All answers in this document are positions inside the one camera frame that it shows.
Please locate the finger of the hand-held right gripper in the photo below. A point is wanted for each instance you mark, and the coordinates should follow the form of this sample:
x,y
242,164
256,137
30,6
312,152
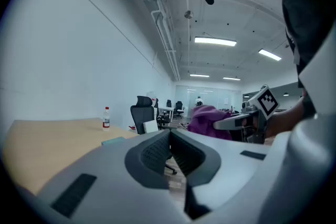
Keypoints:
x,y
225,123

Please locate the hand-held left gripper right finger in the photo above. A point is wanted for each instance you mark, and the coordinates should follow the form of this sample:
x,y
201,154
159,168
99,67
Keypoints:
x,y
236,178

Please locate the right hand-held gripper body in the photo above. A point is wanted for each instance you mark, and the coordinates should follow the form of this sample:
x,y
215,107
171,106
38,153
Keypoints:
x,y
265,103

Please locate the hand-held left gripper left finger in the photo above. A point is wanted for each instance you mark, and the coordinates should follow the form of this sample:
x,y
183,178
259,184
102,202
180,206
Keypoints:
x,y
105,165

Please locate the purple cloth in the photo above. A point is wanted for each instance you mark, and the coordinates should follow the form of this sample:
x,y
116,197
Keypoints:
x,y
207,120

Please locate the teal book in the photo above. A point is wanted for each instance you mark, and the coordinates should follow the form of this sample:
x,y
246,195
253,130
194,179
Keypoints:
x,y
113,141

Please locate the person's right forearm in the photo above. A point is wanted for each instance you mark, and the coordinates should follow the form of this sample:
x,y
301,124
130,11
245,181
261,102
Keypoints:
x,y
286,118

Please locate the long ceiling light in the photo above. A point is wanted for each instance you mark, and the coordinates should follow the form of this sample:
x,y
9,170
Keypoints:
x,y
215,41
231,78
270,54
199,75

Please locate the clear red-capped water bottle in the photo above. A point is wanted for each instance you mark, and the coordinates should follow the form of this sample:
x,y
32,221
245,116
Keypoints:
x,y
106,119

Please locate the white cardboard box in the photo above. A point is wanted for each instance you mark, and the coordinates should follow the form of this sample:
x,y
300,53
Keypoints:
x,y
150,127

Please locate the black mesh office chair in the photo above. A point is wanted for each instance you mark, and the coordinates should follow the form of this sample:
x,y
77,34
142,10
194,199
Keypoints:
x,y
141,112

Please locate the white ceiling pipes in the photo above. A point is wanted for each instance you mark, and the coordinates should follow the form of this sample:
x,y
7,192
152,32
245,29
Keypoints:
x,y
166,42

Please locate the person's black shirt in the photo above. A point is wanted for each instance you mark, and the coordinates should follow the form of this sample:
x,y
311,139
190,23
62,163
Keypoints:
x,y
307,8

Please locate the round ceiling detector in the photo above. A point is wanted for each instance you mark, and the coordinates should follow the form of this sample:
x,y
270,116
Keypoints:
x,y
188,14

